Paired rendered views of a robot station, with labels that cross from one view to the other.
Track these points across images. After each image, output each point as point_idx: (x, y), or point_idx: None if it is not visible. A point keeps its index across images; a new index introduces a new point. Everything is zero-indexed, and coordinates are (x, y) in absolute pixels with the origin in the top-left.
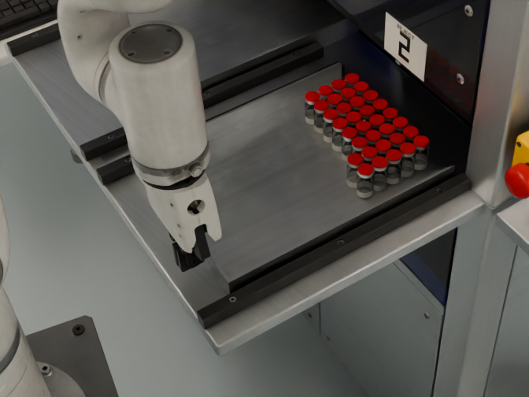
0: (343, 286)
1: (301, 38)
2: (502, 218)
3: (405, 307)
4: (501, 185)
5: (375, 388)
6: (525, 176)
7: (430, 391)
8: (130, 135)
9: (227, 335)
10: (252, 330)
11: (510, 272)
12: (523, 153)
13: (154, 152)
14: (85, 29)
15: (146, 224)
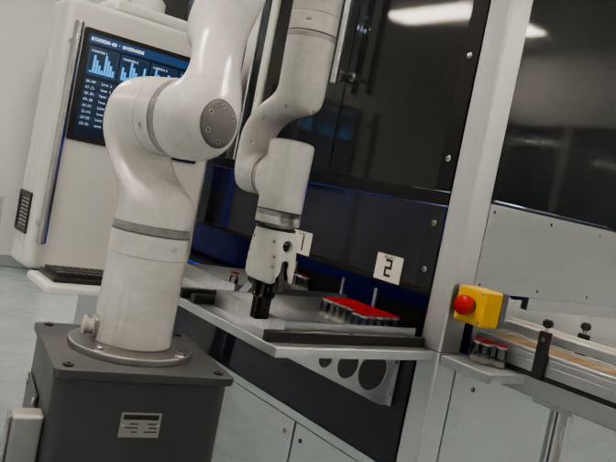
0: (352, 356)
1: (314, 291)
2: (445, 357)
3: None
4: (445, 334)
5: None
6: (467, 296)
7: None
8: (266, 188)
9: (281, 346)
10: (297, 349)
11: (442, 434)
12: (464, 292)
13: (279, 197)
14: (255, 137)
15: (223, 315)
